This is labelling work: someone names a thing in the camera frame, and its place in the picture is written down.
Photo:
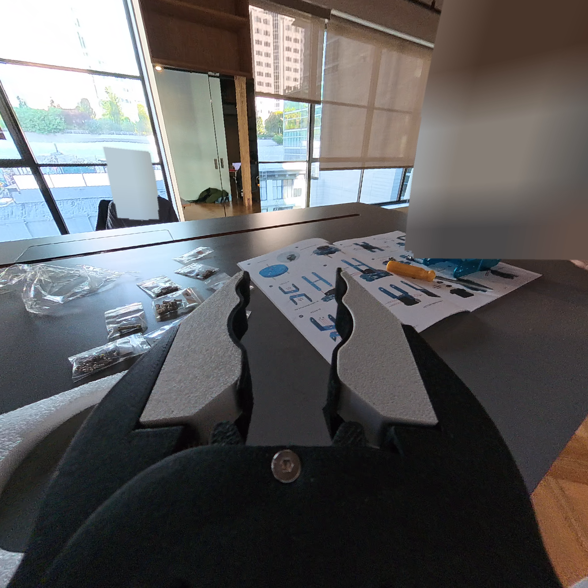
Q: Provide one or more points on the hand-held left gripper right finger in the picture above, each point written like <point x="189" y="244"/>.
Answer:
<point x="386" y="367"/>

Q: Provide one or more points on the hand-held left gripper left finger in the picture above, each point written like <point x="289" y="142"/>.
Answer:
<point x="193" y="367"/>

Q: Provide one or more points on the large blue metal U bracket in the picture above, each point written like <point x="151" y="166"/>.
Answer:
<point x="459" y="267"/>

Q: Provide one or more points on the group of clear screw bags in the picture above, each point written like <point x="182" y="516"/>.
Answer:
<point x="128" y="317"/>

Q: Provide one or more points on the printed assembly instruction sheet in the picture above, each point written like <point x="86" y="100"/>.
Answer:
<point x="459" y="303"/>

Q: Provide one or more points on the white foam piece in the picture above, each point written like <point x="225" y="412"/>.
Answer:
<point x="46" y="413"/>

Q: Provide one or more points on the black chair with jacket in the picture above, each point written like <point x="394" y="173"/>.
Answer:
<point x="167" y="211"/>

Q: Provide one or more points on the crumpled clear plastic wrap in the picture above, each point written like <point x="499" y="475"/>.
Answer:
<point x="55" y="285"/>

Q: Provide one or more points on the large paned window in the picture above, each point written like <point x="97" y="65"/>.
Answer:
<point x="285" y="183"/>

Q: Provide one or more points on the frosted glass door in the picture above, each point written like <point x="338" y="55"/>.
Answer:
<point x="193" y="138"/>

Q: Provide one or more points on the slim wooden pillar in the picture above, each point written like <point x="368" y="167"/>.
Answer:
<point x="243" y="138"/>

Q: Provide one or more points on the beige roller blind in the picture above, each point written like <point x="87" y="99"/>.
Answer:
<point x="287" y="50"/>
<point x="372" y="105"/>

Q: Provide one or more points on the black framed corner window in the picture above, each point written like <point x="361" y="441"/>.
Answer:
<point x="69" y="115"/>

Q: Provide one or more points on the wooden ceiling bulkhead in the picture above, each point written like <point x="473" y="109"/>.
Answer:
<point x="197" y="32"/>

